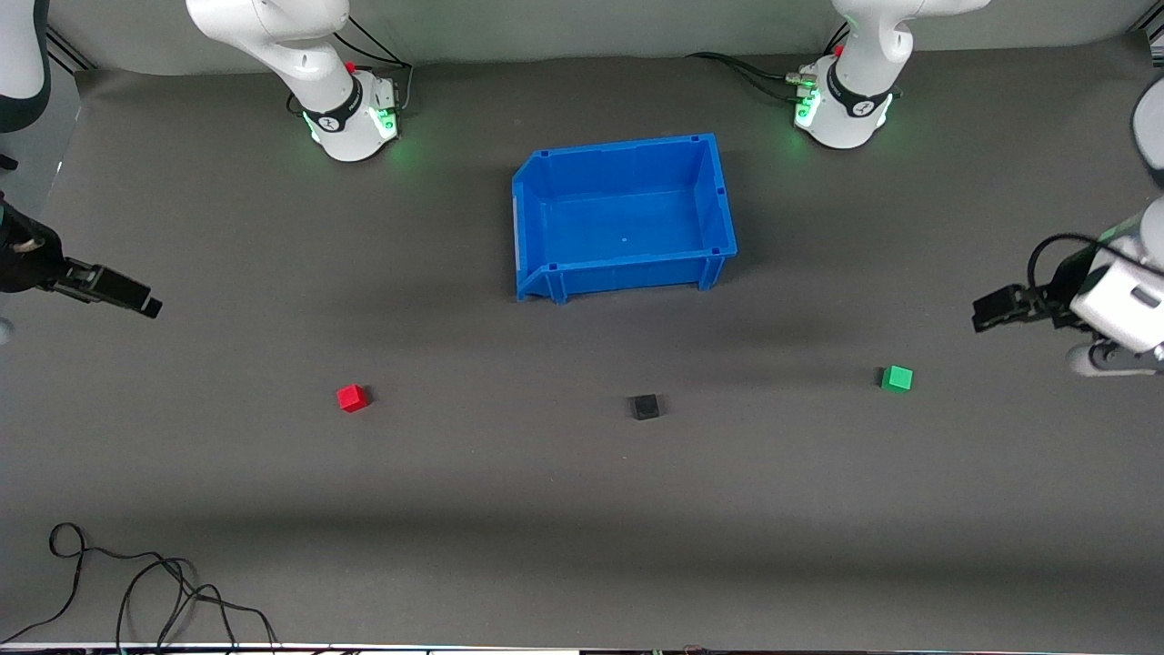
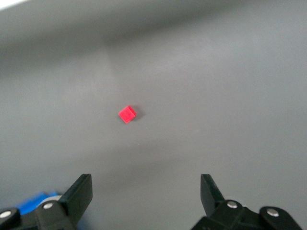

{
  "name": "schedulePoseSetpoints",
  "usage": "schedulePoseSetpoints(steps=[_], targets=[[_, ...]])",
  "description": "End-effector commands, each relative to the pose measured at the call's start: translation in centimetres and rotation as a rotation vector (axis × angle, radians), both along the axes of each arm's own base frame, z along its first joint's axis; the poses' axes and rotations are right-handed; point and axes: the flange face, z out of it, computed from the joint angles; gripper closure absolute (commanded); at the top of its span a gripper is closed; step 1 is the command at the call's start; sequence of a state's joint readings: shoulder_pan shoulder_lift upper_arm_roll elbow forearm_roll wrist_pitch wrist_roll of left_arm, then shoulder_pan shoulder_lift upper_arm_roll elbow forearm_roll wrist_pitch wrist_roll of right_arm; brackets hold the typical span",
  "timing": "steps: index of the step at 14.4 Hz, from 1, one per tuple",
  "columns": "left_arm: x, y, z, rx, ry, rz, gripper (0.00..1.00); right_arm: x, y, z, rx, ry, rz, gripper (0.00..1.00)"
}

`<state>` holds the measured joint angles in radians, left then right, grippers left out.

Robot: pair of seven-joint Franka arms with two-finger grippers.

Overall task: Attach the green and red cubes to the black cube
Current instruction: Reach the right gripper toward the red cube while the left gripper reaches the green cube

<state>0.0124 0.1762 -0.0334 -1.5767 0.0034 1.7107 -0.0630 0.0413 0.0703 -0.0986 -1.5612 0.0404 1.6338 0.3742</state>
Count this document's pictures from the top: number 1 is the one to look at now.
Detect blue plastic storage bin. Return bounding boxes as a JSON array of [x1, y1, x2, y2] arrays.
[[511, 133, 738, 305]]

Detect dark grey table mat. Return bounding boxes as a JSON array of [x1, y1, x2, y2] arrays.
[[0, 35, 1164, 652]]

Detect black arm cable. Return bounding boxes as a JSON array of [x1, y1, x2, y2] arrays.
[[1027, 233, 1143, 308]]

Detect black base cable bundle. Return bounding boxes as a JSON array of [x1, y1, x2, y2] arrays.
[[286, 16, 415, 117], [686, 20, 851, 103]]

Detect loose thin black cable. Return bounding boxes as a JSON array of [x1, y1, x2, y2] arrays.
[[0, 522, 279, 650]]

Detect black aluminium frame rail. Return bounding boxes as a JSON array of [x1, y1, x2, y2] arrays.
[[44, 25, 95, 74]]

